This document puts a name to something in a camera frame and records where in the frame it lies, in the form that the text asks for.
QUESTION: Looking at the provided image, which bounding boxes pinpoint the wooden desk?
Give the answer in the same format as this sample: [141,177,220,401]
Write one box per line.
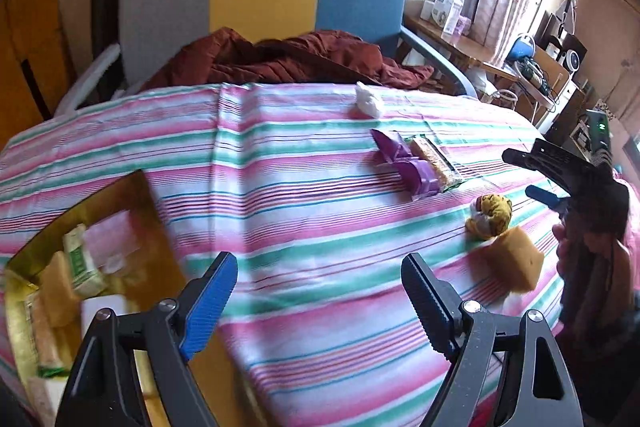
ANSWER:
[402,14,521,78]

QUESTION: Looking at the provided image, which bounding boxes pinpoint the gold cardboard box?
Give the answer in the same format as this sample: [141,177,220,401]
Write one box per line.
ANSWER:
[0,169,261,427]

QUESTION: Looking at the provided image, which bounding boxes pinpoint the person's right forearm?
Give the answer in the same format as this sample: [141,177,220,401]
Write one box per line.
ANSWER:
[575,292,640,423]

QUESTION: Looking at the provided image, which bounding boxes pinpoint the blue round object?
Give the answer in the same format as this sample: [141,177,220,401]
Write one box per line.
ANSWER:
[505,34,536,65]

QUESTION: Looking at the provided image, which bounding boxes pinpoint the cracker packet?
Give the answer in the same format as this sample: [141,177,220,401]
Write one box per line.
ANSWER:
[24,292,71,378]

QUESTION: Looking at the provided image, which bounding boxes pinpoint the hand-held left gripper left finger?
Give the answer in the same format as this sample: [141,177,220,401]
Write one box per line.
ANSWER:
[54,251,239,427]

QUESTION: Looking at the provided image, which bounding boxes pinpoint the black speaker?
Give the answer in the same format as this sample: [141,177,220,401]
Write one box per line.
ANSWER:
[559,46,587,74]

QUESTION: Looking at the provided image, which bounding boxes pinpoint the striped bed sheet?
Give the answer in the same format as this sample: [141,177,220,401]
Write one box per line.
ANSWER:
[0,82,596,427]

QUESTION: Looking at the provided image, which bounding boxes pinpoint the small purple box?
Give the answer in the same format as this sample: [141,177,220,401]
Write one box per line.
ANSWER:
[450,14,473,38]

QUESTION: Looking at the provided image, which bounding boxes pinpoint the wooden wardrobe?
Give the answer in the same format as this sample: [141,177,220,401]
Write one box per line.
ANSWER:
[0,0,76,148]

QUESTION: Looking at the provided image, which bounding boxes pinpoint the snack bar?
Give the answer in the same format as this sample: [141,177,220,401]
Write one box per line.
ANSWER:
[410,134,463,192]

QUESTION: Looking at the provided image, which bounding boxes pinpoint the red-brown jacket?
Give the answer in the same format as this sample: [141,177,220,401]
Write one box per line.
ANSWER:
[140,27,435,92]

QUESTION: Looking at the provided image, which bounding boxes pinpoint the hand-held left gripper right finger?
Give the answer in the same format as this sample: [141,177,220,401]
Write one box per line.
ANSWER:
[401,253,585,427]

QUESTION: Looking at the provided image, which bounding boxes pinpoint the white tissue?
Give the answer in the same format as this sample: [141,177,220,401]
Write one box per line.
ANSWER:
[354,82,386,118]

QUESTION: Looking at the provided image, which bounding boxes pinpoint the black device with green light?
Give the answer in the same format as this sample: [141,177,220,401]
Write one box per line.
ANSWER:
[585,109,614,154]

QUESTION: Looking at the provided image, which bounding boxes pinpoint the green and gold packet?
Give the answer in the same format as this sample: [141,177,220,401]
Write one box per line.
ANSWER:
[61,224,108,300]

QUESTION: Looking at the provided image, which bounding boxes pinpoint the white and blue carton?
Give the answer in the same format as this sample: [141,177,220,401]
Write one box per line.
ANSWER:
[432,0,463,32]

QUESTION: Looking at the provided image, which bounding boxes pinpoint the white rectangular block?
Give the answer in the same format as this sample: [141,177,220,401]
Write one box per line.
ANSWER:
[80,293,128,333]

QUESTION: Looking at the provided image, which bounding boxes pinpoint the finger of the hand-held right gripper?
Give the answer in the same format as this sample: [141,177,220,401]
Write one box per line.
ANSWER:
[501,138,601,190]
[525,184,572,214]

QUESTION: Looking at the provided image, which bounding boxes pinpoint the person's right hand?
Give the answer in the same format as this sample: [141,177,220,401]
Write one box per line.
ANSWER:
[552,223,628,338]

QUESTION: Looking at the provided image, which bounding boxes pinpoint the purple wrapper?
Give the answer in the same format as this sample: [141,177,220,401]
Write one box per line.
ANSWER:
[370,128,441,202]

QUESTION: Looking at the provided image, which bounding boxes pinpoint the yellow patterned sock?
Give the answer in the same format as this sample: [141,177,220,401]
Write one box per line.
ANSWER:
[465,193,513,239]

